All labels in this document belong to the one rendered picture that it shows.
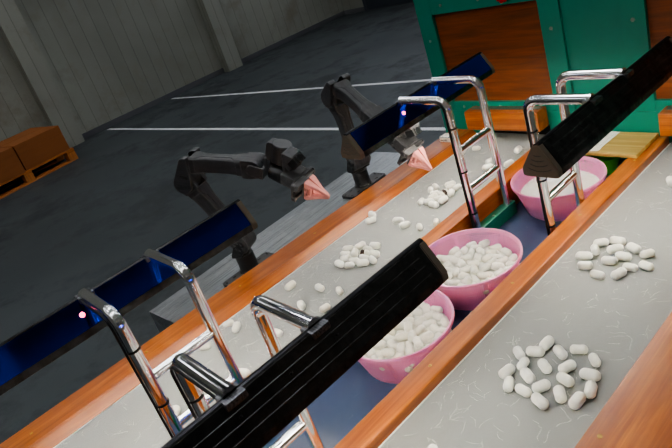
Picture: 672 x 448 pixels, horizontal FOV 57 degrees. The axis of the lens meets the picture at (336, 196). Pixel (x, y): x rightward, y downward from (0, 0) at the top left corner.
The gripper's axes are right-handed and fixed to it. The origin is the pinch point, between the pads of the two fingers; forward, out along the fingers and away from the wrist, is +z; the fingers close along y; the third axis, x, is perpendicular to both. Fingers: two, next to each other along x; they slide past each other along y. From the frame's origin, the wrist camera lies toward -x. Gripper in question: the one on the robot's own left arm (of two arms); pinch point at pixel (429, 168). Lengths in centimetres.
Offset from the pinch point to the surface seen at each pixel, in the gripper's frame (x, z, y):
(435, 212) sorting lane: -1.2, 13.1, -13.2
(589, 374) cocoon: -49, 66, -56
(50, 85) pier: 490, -587, 108
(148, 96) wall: 561, -562, 241
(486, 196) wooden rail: -11.7, 21.6, -4.4
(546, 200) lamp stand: -35, 37, -15
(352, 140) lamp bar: -29.1, -8.5, -36.6
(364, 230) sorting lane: 9.2, 0.8, -29.0
